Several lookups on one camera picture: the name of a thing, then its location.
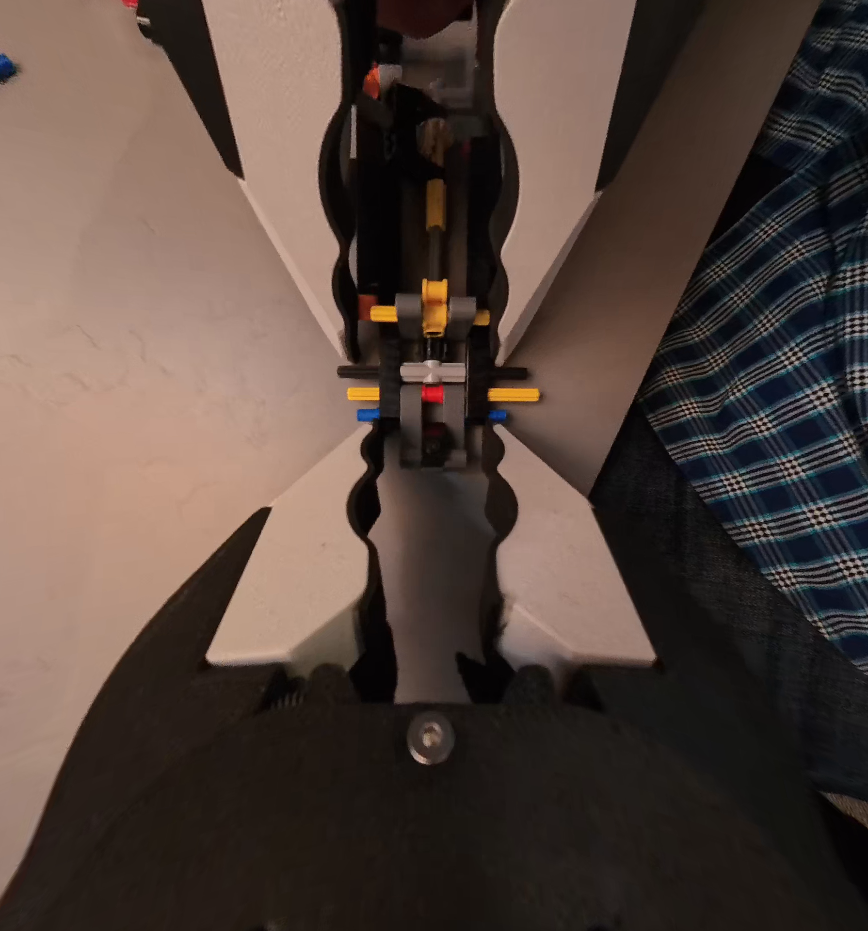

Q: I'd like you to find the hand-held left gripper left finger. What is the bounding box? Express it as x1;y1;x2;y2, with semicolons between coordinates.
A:
206;425;400;703

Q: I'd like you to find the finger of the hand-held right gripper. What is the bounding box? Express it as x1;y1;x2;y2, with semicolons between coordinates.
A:
201;0;366;365
474;0;640;367

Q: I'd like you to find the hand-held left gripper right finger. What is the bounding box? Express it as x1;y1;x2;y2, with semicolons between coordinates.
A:
456;424;658;703

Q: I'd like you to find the black lego car chassis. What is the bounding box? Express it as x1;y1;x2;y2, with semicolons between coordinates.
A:
336;22;542;470

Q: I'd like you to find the person's plaid shirt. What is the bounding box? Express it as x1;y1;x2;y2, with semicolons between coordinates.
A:
638;0;868;685

